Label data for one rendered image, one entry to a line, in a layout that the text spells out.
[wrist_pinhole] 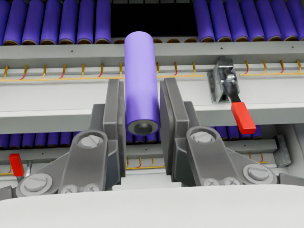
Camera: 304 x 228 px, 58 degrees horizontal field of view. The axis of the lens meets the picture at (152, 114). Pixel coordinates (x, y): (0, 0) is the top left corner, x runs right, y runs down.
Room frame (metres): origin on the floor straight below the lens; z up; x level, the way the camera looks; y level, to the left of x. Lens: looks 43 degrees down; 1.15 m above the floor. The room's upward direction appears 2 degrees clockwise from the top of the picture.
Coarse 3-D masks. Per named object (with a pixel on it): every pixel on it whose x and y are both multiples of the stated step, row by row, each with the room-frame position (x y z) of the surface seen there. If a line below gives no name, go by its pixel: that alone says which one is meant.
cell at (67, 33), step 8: (72, 0) 0.34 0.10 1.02; (64, 8) 0.33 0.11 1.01; (72, 8) 0.33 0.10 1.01; (64, 16) 0.31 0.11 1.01; (72, 16) 0.31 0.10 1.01; (64, 24) 0.30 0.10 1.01; (72, 24) 0.30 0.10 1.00; (64, 32) 0.29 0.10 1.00; (72, 32) 0.29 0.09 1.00; (64, 40) 0.28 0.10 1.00; (72, 40) 0.28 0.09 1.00
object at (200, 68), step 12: (0, 72) 0.25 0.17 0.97; (12, 72) 0.25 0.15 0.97; (36, 72) 0.25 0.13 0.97; (48, 72) 0.25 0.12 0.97; (60, 72) 0.25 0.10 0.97; (72, 72) 0.25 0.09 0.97; (84, 72) 0.25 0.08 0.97; (96, 72) 0.26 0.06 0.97; (108, 72) 0.26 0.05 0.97; (156, 72) 0.26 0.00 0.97
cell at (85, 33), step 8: (88, 0) 0.34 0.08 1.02; (80, 8) 0.33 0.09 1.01; (88, 8) 0.33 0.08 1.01; (80, 16) 0.32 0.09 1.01; (88, 16) 0.31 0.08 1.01; (80, 24) 0.30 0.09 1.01; (88, 24) 0.30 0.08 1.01; (80, 32) 0.29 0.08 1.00; (88, 32) 0.29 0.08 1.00; (80, 40) 0.28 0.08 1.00; (88, 40) 0.29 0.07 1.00
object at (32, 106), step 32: (192, 0) 0.38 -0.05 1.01; (224, 0) 0.38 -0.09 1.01; (256, 0) 0.39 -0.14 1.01; (0, 96) 0.22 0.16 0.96; (32, 96) 0.23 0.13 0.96; (64, 96) 0.23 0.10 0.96; (96, 96) 0.23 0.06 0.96; (192, 96) 0.24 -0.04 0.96; (256, 96) 0.24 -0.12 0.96; (288, 96) 0.24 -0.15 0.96; (0, 128) 0.21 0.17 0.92; (32, 128) 0.22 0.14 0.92; (64, 128) 0.22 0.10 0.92
